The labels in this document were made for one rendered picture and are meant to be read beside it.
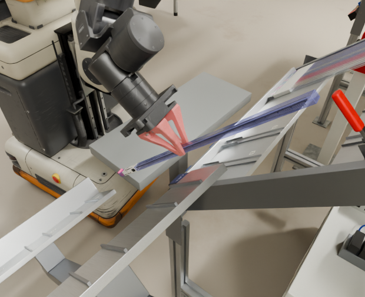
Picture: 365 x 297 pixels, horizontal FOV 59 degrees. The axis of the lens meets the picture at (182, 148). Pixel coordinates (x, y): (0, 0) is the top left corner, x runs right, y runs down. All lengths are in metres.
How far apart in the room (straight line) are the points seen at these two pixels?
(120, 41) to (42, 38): 0.87
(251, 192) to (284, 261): 0.97
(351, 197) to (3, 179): 1.75
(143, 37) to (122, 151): 0.64
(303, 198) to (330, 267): 0.33
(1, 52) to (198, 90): 0.70
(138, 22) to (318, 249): 0.66
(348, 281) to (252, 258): 0.72
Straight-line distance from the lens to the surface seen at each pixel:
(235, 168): 0.71
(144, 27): 0.47
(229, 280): 1.47
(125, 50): 0.47
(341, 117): 1.71
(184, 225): 0.82
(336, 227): 0.93
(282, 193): 0.57
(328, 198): 0.53
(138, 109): 0.51
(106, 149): 1.07
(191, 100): 1.24
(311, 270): 0.84
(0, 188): 1.94
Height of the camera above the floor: 1.34
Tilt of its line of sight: 45 degrees down
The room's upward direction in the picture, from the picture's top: straight up
